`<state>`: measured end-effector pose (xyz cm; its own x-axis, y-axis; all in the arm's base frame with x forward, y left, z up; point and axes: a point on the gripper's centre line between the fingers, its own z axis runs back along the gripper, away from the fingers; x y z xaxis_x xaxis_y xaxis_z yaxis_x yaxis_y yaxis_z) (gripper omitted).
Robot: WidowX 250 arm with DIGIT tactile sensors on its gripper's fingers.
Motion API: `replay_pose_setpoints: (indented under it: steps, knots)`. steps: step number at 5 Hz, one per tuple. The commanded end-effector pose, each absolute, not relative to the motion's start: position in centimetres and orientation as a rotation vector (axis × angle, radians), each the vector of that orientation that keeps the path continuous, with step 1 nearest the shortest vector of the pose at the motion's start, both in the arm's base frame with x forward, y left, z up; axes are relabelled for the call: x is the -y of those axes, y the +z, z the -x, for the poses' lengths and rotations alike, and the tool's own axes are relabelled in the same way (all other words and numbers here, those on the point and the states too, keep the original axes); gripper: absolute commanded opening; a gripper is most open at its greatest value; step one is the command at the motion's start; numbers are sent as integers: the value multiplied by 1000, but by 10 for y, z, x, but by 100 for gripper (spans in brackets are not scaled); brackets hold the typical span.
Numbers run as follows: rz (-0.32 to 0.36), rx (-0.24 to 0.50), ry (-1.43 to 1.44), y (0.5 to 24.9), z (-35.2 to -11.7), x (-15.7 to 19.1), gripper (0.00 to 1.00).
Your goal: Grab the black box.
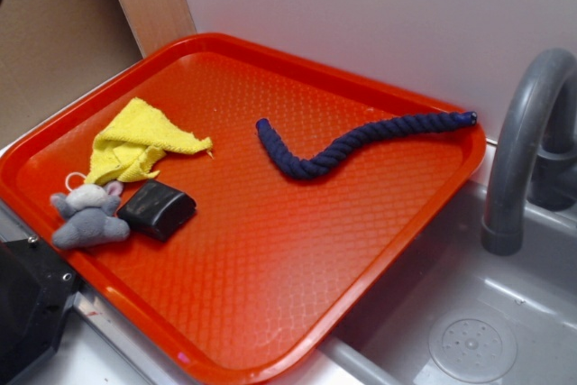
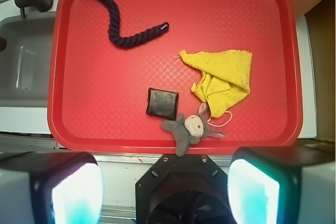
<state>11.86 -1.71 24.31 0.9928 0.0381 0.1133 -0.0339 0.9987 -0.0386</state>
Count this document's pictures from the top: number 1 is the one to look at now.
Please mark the grey plastic faucet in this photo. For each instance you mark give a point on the grey plastic faucet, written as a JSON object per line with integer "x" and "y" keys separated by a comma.
{"x": 535, "y": 160}

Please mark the yellow cloth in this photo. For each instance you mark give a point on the yellow cloth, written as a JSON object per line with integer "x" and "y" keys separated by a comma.
{"x": 137, "y": 138}

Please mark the grey plush mouse toy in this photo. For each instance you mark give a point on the grey plush mouse toy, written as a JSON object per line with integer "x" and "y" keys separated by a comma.
{"x": 89, "y": 214}

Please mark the red plastic tray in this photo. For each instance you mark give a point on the red plastic tray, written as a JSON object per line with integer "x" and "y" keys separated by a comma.
{"x": 268, "y": 265}

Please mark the black box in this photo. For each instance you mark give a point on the black box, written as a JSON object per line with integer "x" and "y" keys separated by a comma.
{"x": 157, "y": 210}

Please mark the grey plastic sink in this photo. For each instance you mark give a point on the grey plastic sink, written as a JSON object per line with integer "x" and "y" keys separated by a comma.
{"x": 448, "y": 312}

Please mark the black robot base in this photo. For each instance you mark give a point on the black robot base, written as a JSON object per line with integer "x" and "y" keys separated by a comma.
{"x": 38, "y": 288}

